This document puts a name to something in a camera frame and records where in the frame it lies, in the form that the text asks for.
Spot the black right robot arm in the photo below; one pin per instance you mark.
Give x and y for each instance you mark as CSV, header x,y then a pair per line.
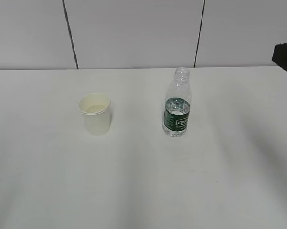
x,y
280,56

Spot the clear green-labelled water bottle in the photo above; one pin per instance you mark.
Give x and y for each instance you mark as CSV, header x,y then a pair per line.
x,y
177,104

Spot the white paper cup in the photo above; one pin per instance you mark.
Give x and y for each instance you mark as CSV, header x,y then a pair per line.
x,y
95,110

